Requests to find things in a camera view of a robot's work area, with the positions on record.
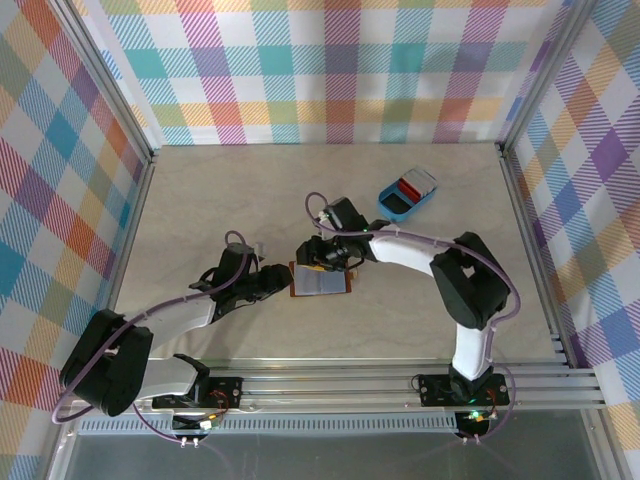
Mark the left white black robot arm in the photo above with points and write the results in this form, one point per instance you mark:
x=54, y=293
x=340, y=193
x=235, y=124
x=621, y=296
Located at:
x=175, y=315

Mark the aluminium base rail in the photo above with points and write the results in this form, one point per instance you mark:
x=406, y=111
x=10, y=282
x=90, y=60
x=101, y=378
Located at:
x=325, y=387

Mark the brown leather card holder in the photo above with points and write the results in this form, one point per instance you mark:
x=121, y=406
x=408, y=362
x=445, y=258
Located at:
x=325, y=285

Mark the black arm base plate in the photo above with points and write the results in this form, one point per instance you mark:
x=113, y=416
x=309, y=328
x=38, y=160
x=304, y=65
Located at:
x=429, y=397
x=237, y=385

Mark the blue plastic card tray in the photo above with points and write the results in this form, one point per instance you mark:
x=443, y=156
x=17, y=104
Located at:
x=397, y=202

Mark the red card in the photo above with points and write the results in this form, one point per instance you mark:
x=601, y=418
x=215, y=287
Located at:
x=407, y=189

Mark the grey metal panel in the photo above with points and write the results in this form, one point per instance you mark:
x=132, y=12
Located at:
x=325, y=457

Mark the aluminium frame post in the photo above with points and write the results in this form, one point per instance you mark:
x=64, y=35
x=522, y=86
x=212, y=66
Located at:
x=542, y=75
x=117, y=97

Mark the aluminium side rail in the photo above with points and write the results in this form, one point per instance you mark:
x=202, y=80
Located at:
x=136, y=220
x=518, y=200

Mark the stack of cards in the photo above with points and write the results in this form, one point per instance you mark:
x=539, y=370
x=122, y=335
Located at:
x=422, y=184

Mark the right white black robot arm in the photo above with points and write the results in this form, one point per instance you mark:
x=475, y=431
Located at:
x=400, y=250

